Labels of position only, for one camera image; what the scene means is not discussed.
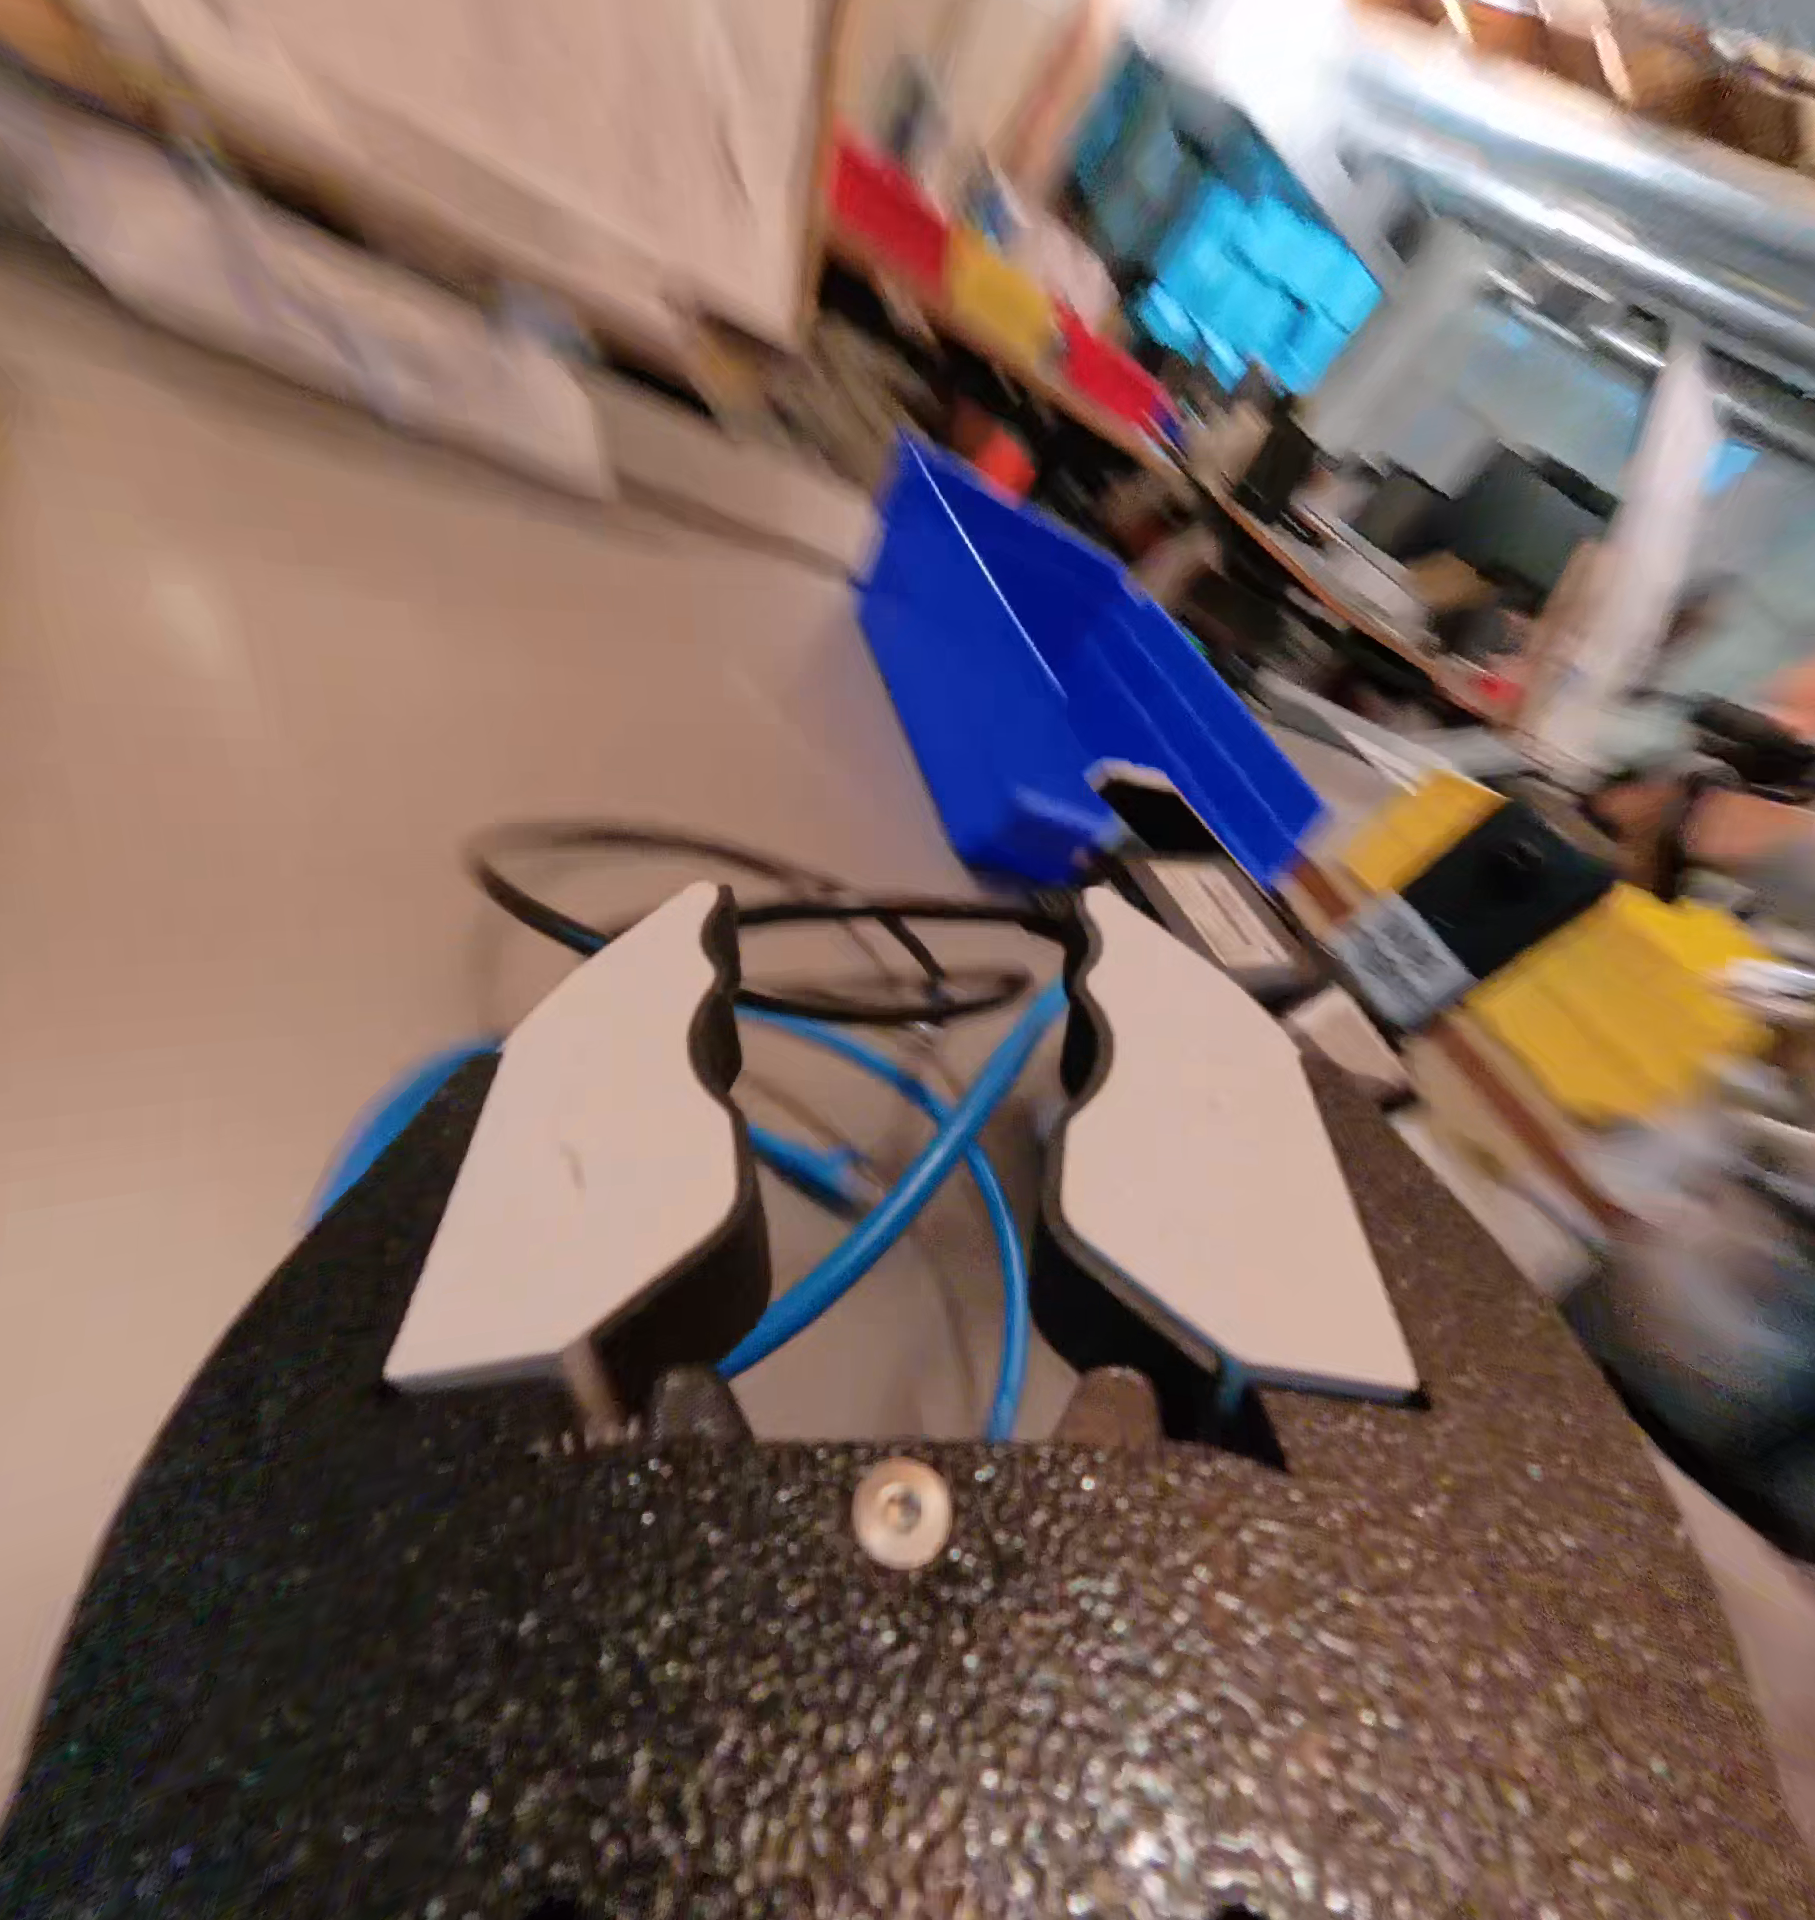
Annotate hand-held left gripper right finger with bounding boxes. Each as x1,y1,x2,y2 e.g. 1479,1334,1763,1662
1029,886,1425,1414

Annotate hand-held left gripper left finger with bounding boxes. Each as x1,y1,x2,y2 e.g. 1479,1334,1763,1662
382,885,772,1440

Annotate black ethernet splitter box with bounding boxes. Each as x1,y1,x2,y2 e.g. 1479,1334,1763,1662
1106,777,1344,1011

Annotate blue ethernet cable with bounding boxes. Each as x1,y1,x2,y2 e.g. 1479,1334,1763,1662
306,975,1092,1445

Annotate blue plastic bin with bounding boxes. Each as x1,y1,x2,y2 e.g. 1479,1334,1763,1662
842,427,1329,893

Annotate row of red yellow bins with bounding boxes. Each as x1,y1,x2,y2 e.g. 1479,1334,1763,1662
818,123,1187,455

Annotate blue lit monitor screens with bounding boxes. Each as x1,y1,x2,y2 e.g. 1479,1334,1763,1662
1066,38,1393,399

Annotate black cable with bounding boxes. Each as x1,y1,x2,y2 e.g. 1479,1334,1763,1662
465,819,1092,1033

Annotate silver ventilation duct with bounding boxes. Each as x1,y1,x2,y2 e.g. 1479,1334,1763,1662
1335,22,1815,325

